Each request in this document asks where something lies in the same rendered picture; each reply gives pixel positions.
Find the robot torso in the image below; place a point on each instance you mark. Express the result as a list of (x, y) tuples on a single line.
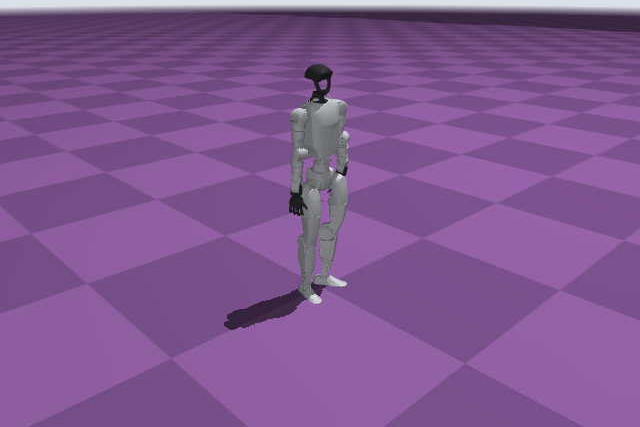
[(321, 139)]

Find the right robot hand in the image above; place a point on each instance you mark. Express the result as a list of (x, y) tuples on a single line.
[(296, 201)]

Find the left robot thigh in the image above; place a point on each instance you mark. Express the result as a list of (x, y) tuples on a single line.
[(337, 207)]

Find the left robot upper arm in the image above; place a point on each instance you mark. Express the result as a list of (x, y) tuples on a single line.
[(343, 135)]

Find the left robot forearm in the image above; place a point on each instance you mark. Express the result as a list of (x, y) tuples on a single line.
[(342, 157)]

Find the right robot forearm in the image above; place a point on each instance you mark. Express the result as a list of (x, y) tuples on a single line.
[(296, 171)]

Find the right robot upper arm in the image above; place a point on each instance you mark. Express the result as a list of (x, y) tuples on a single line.
[(299, 117)]

